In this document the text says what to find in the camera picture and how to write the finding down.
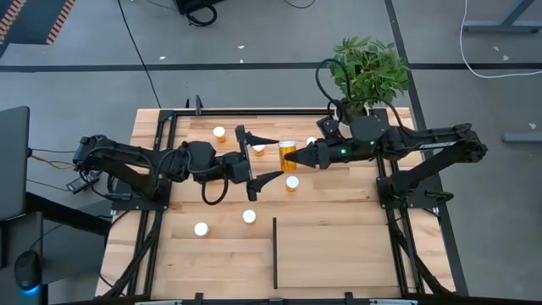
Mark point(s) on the dark grey computer case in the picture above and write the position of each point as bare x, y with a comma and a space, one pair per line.
12, 161

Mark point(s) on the black power adapter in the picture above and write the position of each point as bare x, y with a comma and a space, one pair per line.
82, 183

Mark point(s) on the grey desk leg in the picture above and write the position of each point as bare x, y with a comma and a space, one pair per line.
504, 27

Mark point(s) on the amber pill bottle white cap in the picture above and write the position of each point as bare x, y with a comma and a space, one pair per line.
249, 216
288, 148
311, 140
219, 131
201, 229
258, 148
292, 182

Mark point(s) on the white round plant pot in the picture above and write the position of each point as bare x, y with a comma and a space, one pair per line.
361, 112

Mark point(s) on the black metal rig frame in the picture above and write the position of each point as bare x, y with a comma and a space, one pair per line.
254, 112

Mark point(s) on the black computer mouse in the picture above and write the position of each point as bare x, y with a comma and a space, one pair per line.
27, 269

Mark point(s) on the dark side desk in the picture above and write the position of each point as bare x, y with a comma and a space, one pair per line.
21, 237

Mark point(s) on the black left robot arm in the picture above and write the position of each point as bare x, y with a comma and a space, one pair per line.
127, 152

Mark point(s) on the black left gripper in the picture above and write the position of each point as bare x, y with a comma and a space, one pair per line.
235, 167

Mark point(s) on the green leafy plant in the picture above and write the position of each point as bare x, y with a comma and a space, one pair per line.
372, 72

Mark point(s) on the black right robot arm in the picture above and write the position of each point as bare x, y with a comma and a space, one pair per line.
423, 142

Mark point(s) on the grey floor bar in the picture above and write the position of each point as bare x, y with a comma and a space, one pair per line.
523, 137

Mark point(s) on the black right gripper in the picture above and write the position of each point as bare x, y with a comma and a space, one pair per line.
334, 156

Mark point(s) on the dark mat with orange stripes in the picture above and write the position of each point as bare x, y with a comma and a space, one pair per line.
29, 21

